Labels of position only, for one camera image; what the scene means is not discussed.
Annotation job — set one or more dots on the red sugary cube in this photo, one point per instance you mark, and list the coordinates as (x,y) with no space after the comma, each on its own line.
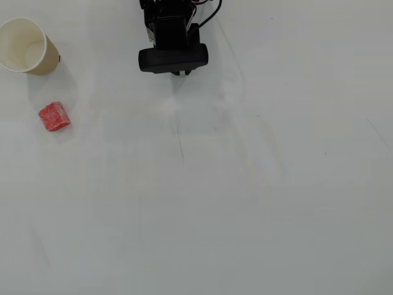
(54,117)

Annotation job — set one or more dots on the white paper cup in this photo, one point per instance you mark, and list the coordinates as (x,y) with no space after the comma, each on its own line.
(21,40)

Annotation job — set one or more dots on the black wrist webcam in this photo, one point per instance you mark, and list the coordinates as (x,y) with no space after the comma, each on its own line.
(172,60)

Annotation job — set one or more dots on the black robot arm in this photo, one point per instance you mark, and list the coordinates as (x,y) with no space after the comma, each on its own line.
(147,9)

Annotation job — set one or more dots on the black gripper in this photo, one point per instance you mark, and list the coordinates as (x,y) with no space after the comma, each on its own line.
(183,73)

